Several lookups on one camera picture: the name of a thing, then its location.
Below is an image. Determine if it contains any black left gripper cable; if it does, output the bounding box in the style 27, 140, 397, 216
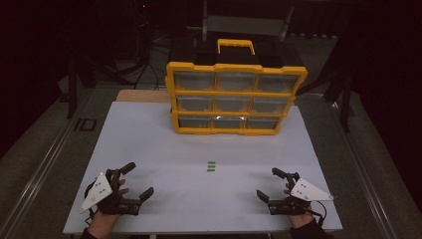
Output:
84, 182, 98, 225

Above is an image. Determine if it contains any person's right hand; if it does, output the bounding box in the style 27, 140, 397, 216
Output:
284, 183, 315, 229

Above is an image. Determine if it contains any person's left hand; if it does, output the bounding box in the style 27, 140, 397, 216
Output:
87, 179, 129, 239

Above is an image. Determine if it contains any clear plastic drawer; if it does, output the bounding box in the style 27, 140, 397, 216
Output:
251, 98, 291, 116

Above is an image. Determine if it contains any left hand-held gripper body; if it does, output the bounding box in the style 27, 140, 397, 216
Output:
79, 168, 141, 216

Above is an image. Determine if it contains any wooden board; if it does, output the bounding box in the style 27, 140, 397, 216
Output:
114, 89, 172, 104

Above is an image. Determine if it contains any bundle of black floor cables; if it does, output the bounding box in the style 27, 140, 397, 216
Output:
96, 0, 168, 92

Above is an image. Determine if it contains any metal floor rail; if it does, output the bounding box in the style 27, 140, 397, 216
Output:
0, 106, 86, 239
326, 98, 422, 239

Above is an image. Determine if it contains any grey metal frame stand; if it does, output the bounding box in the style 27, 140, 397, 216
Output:
187, 0, 296, 43

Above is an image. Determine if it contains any black tripod stand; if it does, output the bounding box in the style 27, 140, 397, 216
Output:
64, 54, 98, 120
298, 33, 357, 133

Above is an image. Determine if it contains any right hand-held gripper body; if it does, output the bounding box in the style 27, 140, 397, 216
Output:
268, 172, 333, 216

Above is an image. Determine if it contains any grid of clear drawers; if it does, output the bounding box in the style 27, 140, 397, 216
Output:
173, 71, 300, 129

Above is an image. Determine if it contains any yellow black organizer cabinet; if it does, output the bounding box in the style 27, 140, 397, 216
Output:
164, 38, 309, 136

